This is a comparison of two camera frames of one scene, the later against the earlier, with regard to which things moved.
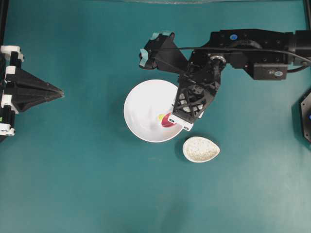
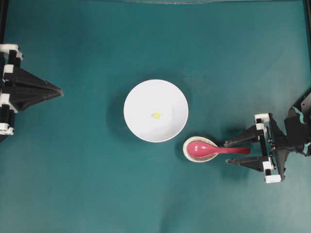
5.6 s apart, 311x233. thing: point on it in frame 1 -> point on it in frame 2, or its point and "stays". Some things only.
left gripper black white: (30, 90) stays
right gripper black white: (197, 87) -> (274, 146)
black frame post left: (4, 9) stays
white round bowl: (146, 109) stays
